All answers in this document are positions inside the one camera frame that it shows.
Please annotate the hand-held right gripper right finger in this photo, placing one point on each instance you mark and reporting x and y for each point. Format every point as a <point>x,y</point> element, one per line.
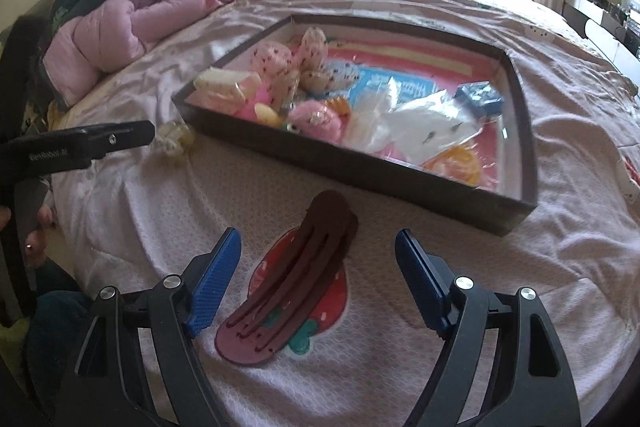
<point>420,277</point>

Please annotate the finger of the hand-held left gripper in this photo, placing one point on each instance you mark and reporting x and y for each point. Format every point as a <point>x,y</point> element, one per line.
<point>75,144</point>

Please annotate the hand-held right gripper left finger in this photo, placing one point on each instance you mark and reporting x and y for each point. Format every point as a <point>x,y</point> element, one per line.
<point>215,277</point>

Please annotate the brown hair clip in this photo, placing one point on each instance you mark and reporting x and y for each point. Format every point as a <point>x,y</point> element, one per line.
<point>310,257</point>

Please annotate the grey cardboard box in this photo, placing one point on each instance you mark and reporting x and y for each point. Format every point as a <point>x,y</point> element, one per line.
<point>350,167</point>

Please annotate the white hair claw clip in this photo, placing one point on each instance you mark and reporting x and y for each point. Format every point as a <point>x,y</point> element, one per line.
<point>225,84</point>

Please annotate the pink strawberry hair clip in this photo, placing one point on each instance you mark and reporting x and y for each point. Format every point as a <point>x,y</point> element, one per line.
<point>250,102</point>

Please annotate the small blue box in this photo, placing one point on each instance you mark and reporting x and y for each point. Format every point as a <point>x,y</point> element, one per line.
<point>477,97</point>

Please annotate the person's left hand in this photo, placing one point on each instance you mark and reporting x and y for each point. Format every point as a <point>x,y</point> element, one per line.
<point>37,252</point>

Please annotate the pink bed sheet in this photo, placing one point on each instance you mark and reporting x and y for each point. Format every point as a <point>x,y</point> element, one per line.
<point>500,307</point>

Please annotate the pink quilt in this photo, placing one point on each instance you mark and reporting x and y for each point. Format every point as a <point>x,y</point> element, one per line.
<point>125,22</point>

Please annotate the clear plastic bag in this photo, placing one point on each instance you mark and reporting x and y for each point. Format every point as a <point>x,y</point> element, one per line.
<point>425,122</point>

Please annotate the yellow hair clip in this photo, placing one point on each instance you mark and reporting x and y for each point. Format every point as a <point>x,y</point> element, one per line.
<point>269,114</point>

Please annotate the yellow green cloth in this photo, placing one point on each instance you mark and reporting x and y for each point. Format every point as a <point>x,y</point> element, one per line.
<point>12,339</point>

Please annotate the pale blue speckled scrunchie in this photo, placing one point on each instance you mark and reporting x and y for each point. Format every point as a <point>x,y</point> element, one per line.
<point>342,77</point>

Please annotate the white desk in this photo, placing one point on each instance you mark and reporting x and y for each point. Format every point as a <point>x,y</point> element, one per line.
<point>600,32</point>

